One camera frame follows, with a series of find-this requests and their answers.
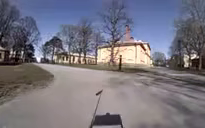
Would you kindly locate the robot's own part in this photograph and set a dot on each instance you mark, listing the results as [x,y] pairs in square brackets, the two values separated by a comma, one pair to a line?
[106,120]

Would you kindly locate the grey asphalt road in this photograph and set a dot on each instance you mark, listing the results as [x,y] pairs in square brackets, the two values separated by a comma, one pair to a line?
[73,96]

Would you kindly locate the dry brown grass patch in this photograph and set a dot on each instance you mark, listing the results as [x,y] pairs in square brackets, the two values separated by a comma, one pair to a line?
[13,78]

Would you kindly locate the long low yellow building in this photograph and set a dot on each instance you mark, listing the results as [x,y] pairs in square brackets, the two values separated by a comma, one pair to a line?
[73,59]

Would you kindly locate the yellow building with chimney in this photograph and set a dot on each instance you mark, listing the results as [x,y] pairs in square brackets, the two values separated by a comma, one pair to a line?
[131,53]

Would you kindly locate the building behind bare trees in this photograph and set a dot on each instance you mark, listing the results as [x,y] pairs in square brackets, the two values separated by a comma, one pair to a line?
[1,55]

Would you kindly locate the large bare trees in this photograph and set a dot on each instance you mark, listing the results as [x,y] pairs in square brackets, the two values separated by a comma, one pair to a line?
[10,30]

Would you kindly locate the grass strip before buildings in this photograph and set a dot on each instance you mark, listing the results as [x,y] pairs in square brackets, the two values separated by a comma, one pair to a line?
[103,66]

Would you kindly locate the dark post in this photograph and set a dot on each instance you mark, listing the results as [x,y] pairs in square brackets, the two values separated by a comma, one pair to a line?
[120,62]

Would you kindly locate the row of bare trees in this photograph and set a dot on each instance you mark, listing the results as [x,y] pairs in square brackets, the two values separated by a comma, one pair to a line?
[86,40]

